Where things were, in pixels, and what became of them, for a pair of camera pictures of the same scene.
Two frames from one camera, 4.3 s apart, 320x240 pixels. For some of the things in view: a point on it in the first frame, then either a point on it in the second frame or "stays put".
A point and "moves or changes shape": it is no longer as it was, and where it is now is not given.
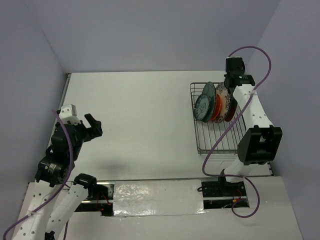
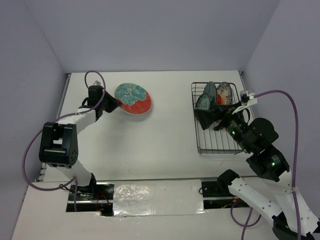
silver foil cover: x=150 y=198 stays put
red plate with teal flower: x=233 y=108 moves or changes shape
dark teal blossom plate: x=209 y=91 stays put
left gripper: x=91 y=132 → x=115 y=103
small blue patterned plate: x=201 y=107 stays put
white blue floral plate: x=222 y=90 stays put
